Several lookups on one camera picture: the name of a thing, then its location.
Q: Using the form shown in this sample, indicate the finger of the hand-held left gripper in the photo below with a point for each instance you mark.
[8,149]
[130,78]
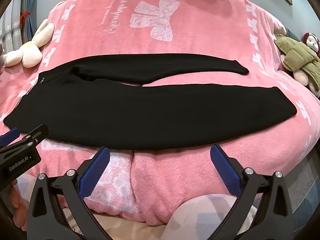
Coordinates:
[10,133]
[37,133]

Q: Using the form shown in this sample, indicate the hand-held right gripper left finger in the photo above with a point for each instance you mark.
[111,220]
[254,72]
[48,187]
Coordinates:
[96,170]

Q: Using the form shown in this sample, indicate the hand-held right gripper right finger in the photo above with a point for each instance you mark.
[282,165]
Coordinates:
[225,170]

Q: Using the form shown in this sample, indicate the black pants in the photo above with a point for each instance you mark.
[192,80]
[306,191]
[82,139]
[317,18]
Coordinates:
[125,117]

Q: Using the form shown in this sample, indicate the person's left hand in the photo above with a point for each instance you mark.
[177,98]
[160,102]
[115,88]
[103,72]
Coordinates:
[17,202]

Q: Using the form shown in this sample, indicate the cream bunny plush toy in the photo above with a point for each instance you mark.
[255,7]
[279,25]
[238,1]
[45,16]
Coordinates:
[30,52]

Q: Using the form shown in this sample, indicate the red curtain clip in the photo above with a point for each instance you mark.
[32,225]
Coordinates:
[25,15]

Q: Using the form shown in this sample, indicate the pink bow-print blanket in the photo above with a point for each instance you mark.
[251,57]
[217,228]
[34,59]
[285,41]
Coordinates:
[175,55]

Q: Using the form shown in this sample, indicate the olive green jacket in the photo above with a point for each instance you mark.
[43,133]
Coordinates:
[297,55]

